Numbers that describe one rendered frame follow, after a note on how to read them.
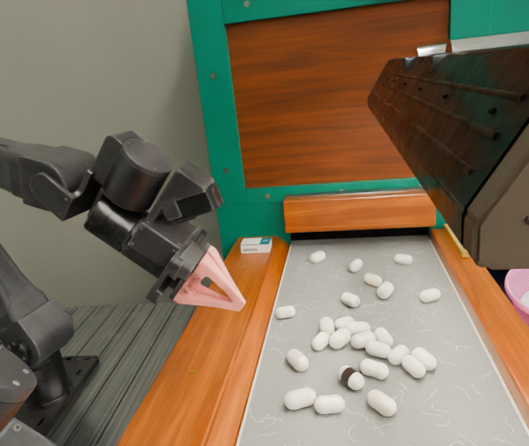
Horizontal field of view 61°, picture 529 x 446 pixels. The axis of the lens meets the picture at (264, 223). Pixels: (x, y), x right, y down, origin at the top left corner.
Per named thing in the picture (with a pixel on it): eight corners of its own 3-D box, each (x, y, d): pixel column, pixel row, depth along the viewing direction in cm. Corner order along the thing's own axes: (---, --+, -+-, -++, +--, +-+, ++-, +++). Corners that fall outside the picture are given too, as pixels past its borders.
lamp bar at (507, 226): (473, 274, 15) (484, 49, 13) (367, 108, 73) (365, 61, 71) (748, 267, 14) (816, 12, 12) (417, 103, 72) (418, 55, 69)
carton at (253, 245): (241, 253, 92) (240, 244, 92) (244, 247, 95) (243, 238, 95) (270, 252, 91) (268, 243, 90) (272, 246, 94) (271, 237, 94)
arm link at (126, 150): (190, 162, 51) (112, 98, 52) (147, 180, 44) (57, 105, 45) (149, 231, 57) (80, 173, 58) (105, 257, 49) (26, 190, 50)
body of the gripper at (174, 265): (212, 233, 57) (164, 199, 56) (187, 267, 47) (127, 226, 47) (187, 269, 59) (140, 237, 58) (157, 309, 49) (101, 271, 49)
